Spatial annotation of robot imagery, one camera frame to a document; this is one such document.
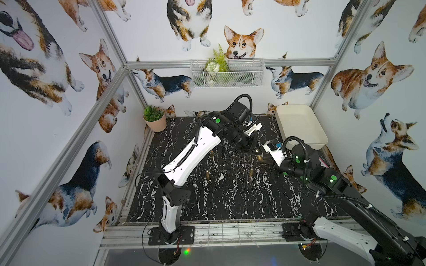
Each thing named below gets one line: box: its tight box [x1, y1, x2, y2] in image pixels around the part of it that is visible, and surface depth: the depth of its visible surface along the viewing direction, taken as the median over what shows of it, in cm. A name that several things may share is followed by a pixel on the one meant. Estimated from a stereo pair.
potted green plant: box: [143, 104, 167, 132], surface depth 106 cm
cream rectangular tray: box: [275, 104, 329, 151], surface depth 119 cm
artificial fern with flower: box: [205, 43, 230, 86], surface depth 85 cm
